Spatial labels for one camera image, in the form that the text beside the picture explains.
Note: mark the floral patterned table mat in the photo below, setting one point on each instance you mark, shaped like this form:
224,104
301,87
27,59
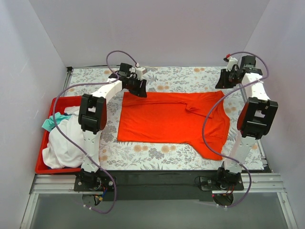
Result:
116,155

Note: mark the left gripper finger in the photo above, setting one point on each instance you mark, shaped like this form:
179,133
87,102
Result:
140,92
143,85

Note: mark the aluminium frame rail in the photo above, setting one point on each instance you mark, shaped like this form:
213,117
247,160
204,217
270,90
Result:
64,184

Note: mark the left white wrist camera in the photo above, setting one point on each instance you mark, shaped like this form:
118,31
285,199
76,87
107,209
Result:
139,72

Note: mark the teal garment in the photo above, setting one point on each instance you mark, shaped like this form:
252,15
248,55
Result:
49,123

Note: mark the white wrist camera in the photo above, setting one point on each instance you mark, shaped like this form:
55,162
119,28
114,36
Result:
139,72
231,62

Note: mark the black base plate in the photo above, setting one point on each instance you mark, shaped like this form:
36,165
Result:
155,184

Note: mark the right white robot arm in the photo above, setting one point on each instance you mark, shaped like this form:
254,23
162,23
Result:
254,121

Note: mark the orange t shirt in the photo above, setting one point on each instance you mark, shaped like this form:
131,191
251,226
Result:
176,118

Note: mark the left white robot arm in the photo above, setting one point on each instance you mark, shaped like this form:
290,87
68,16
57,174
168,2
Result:
93,116

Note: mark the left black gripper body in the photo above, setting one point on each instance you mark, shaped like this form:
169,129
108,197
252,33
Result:
137,85

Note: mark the red plastic bin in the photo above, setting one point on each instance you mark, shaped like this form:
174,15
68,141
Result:
41,167

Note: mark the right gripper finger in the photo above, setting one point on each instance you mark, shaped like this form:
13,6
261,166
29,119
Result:
224,74
222,83

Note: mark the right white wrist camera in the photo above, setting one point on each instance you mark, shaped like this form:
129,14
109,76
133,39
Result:
231,62

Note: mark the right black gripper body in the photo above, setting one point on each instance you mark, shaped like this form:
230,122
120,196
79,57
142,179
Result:
227,78

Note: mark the white t shirt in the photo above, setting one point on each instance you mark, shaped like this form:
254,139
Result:
59,152

